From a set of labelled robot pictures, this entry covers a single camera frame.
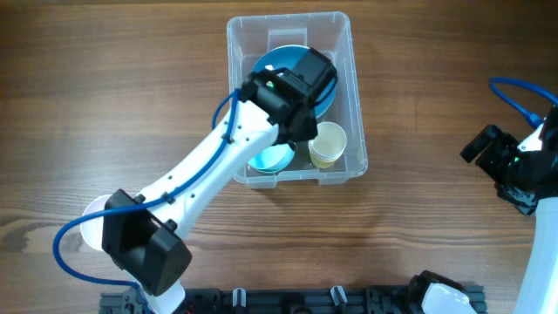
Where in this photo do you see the pale cream cup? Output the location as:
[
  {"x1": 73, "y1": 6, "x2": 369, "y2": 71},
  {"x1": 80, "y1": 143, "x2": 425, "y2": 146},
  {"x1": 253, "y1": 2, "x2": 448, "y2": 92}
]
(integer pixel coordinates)
[{"x1": 308, "y1": 121, "x2": 348, "y2": 155}]

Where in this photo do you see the light blue small bowl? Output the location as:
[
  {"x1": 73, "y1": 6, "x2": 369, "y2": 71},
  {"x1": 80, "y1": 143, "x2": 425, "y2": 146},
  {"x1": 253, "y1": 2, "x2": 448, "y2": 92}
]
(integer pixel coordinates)
[{"x1": 248, "y1": 144, "x2": 295, "y2": 173}]

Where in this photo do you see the dark blue bowl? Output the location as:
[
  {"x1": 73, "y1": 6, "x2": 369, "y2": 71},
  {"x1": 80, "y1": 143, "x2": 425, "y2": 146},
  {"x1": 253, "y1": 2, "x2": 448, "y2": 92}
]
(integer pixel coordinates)
[{"x1": 252, "y1": 44, "x2": 337, "y2": 118}]

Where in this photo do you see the pink small bowl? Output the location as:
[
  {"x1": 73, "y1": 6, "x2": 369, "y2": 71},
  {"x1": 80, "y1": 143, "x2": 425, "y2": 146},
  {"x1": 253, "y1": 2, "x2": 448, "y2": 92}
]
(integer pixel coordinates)
[{"x1": 79, "y1": 195, "x2": 110, "y2": 251}]

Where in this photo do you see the pink cup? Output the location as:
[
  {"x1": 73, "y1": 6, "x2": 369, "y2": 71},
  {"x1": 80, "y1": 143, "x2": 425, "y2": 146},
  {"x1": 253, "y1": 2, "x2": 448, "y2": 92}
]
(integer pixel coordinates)
[{"x1": 310, "y1": 150, "x2": 343, "y2": 163}]

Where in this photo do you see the yellow cup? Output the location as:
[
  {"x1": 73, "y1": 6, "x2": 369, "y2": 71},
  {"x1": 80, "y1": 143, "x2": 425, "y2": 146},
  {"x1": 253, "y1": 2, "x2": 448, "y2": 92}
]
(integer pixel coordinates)
[{"x1": 310, "y1": 155, "x2": 336, "y2": 168}]

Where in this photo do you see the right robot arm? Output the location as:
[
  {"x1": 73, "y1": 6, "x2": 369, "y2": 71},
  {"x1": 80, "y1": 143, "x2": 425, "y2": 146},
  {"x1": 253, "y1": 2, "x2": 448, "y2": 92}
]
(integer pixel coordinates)
[{"x1": 460, "y1": 106, "x2": 557, "y2": 313}]

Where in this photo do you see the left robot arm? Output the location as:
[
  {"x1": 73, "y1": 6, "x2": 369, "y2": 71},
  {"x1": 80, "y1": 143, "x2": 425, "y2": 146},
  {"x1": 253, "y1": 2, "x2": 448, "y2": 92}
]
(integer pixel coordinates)
[{"x1": 102, "y1": 48, "x2": 337, "y2": 313}]

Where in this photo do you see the clear plastic storage bin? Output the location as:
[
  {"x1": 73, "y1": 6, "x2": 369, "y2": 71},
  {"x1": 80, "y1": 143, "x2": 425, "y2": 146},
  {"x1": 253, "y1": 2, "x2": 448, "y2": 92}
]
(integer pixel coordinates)
[{"x1": 227, "y1": 11, "x2": 368, "y2": 188}]

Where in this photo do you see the right blue cable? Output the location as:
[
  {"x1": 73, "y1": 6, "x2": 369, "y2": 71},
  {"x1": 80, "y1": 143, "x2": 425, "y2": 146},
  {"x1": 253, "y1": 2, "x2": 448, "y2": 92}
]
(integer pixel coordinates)
[{"x1": 487, "y1": 76, "x2": 558, "y2": 129}]

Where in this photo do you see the blue cable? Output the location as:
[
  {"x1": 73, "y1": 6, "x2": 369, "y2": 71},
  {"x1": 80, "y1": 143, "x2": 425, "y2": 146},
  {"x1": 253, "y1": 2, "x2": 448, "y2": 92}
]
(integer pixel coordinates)
[
  {"x1": 51, "y1": 86, "x2": 243, "y2": 314},
  {"x1": 487, "y1": 76, "x2": 558, "y2": 129}
]

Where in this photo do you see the left blue cable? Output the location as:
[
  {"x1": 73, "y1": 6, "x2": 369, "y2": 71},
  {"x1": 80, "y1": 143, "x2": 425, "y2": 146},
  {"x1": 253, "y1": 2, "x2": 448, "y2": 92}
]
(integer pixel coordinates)
[{"x1": 51, "y1": 86, "x2": 243, "y2": 314}]

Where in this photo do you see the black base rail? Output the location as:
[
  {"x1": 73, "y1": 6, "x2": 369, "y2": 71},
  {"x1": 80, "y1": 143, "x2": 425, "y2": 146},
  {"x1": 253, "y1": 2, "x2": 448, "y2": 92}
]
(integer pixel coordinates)
[{"x1": 99, "y1": 285, "x2": 486, "y2": 314}]

